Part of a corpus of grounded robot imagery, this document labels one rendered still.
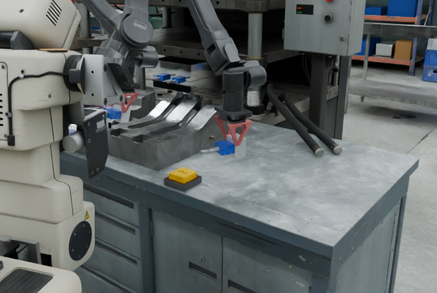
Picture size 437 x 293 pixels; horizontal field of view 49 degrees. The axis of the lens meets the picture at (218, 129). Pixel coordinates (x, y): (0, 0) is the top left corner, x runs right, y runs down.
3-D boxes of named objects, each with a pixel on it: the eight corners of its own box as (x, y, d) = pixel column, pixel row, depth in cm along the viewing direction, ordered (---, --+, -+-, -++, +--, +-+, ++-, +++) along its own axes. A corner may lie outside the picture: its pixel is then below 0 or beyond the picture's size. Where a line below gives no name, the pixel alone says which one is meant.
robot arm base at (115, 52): (72, 60, 107) (119, 63, 104) (86, 35, 112) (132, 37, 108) (88, 85, 114) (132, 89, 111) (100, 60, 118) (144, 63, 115)
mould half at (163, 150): (157, 171, 151) (155, 130, 146) (103, 153, 166) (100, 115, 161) (246, 131, 188) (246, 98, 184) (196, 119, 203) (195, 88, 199)
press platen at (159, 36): (263, 101, 206) (264, 60, 201) (76, 66, 281) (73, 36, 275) (341, 71, 269) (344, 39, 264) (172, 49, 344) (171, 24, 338)
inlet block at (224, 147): (204, 164, 128) (204, 145, 127) (196, 158, 133) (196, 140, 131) (246, 156, 135) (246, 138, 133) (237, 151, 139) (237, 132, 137)
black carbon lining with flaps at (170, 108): (156, 141, 156) (155, 114, 153) (123, 132, 166) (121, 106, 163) (220, 117, 183) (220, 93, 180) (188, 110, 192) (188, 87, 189)
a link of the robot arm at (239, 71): (218, 67, 128) (231, 71, 123) (237, 64, 132) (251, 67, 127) (218, 92, 130) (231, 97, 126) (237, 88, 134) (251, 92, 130)
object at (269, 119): (258, 132, 211) (259, 116, 209) (75, 90, 286) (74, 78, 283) (337, 95, 274) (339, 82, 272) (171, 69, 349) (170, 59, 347)
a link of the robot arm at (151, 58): (112, 37, 158) (123, 25, 151) (144, 41, 165) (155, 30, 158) (117, 70, 155) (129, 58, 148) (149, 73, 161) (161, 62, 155)
